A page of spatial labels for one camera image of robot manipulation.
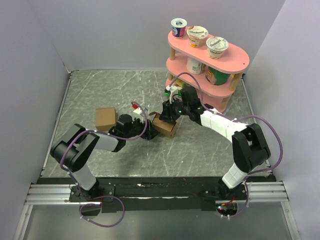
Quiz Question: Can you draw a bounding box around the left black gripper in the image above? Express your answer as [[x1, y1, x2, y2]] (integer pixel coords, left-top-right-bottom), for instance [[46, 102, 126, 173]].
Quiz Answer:
[[124, 115, 161, 140]]

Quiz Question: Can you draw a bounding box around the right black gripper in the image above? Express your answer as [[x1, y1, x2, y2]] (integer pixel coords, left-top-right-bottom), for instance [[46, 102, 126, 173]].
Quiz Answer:
[[158, 96, 190, 124]]

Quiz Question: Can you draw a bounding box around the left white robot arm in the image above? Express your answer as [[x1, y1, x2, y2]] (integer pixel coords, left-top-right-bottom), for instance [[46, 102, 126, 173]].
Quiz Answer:
[[50, 114, 159, 201]]

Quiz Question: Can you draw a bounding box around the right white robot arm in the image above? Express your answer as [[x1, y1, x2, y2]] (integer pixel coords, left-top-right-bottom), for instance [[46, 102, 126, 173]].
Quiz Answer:
[[159, 85, 271, 200]]

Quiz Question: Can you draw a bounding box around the small folded cardboard box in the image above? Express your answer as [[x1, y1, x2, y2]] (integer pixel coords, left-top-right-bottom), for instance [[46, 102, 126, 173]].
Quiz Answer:
[[95, 107, 117, 132]]

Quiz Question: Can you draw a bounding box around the green snack bag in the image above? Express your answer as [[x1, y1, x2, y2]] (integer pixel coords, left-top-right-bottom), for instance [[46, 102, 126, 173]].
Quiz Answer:
[[164, 78, 197, 103]]

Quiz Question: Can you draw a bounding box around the white container middle shelf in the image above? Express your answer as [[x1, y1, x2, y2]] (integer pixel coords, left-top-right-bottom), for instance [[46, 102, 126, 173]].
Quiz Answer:
[[186, 56, 206, 75]]

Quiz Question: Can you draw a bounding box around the pink three-tier shelf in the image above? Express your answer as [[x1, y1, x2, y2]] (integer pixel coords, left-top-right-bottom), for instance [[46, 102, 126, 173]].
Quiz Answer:
[[165, 32, 250, 113]]

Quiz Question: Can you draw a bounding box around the green can middle shelf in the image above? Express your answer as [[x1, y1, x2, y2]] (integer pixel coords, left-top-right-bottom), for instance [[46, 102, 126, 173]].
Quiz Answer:
[[205, 66, 230, 86]]

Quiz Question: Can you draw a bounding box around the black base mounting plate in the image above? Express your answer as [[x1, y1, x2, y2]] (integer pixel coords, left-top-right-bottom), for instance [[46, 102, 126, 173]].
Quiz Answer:
[[69, 176, 247, 213]]

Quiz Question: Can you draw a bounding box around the Chobani white yogurt cup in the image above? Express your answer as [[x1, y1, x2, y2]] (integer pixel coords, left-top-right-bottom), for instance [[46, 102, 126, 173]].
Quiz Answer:
[[206, 36, 229, 59]]

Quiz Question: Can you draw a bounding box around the Chobani peach yogurt cup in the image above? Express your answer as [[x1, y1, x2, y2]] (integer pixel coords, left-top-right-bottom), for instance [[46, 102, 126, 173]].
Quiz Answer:
[[186, 25, 209, 48]]

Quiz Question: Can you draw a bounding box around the white blue yogurt cup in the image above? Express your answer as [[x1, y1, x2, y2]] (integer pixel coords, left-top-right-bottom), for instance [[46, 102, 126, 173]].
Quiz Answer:
[[171, 18, 187, 38]]

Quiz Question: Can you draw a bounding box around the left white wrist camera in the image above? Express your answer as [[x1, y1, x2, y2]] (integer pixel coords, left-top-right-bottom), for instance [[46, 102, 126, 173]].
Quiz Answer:
[[132, 103, 148, 123]]

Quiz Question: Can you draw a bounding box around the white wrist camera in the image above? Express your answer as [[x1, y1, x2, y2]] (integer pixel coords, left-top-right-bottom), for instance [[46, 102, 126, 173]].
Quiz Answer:
[[132, 103, 148, 123], [165, 85, 179, 104]]

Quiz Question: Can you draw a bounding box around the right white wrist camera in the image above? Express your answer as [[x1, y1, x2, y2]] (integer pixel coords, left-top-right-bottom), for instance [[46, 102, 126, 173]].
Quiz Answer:
[[165, 85, 179, 104]]

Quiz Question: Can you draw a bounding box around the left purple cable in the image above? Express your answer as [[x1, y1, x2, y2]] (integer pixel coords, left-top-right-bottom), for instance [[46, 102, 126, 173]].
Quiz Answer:
[[59, 101, 149, 228]]

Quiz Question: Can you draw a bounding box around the purple cable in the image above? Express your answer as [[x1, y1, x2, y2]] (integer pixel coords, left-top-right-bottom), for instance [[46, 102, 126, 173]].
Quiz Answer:
[[59, 101, 149, 228], [169, 72, 285, 218]]

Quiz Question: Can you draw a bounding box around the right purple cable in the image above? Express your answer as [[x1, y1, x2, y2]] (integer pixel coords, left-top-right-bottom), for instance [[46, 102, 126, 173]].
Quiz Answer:
[[169, 72, 285, 218]]

